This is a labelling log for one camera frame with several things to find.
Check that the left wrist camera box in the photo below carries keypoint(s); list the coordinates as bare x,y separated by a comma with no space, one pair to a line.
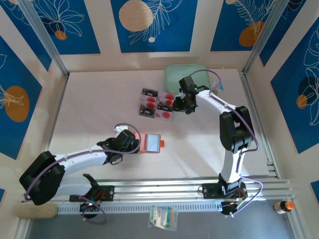
125,139

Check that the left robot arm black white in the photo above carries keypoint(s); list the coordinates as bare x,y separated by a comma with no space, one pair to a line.
79,159

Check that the white card with red dot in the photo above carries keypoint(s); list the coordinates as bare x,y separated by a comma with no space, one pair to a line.
167,101
148,105
149,99
167,95
165,115

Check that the brown bottle with orange cap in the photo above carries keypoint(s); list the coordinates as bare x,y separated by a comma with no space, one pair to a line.
285,206

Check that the orange card holder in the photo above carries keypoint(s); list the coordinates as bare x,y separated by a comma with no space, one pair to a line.
143,143

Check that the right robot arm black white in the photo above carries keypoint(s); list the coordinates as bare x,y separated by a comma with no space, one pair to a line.
236,129

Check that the mint green zip pouch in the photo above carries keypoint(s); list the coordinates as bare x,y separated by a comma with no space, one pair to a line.
172,77

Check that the beige foam pad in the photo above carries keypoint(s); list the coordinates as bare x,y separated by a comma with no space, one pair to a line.
37,211

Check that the clear bag of packets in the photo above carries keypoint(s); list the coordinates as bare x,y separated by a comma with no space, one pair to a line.
163,216

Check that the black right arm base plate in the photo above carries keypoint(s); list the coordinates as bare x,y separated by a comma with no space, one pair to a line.
210,190

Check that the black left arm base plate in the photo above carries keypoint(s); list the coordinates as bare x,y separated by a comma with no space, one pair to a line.
108,193

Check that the aluminium frame post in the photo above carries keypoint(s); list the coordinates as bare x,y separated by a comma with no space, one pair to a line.
45,37
264,37

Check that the aluminium mounting rail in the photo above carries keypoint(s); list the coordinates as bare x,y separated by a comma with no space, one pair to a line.
159,189

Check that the small clear blue-printed packet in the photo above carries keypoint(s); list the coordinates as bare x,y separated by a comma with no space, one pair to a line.
218,87

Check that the black VIP card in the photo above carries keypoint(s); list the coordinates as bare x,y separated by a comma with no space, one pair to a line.
147,112
150,93
164,107

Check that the clear tray of red items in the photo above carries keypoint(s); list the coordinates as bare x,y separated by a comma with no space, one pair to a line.
157,112

